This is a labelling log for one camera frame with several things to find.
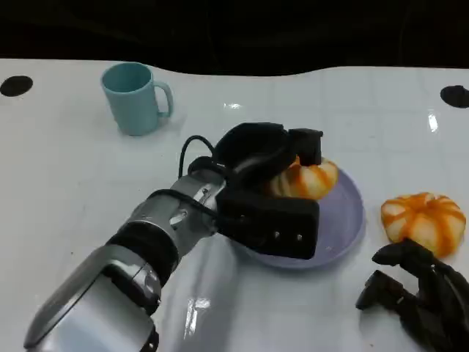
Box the orange and white toy bread roll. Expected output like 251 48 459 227
380 191 468 257
265 155 339 201

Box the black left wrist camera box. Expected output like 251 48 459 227
215 186 321 260

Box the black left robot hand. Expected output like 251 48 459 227
213 122 325 192

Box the pale green mug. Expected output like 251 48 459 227
100 62 174 137

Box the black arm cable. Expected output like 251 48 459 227
149 135 223 222

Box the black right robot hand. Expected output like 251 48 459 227
355 238 469 352

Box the lilac plate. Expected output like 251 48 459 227
219 167 366 271

